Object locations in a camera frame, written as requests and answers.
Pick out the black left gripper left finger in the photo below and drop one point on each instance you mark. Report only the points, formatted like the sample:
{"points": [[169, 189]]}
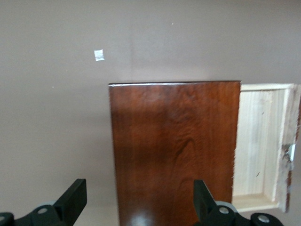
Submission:
{"points": [[68, 204]]}

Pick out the dark brown wooden cabinet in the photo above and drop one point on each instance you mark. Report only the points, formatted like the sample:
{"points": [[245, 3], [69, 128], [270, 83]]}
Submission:
{"points": [[174, 150]]}

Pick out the small square tape patch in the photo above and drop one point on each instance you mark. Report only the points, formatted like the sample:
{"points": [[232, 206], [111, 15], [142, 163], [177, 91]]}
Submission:
{"points": [[99, 55]]}

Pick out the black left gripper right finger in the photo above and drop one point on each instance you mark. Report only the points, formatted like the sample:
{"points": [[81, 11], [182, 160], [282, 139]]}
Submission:
{"points": [[207, 207]]}

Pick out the light wood drawer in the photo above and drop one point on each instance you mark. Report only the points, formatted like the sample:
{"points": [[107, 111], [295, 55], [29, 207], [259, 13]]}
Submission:
{"points": [[256, 146]]}

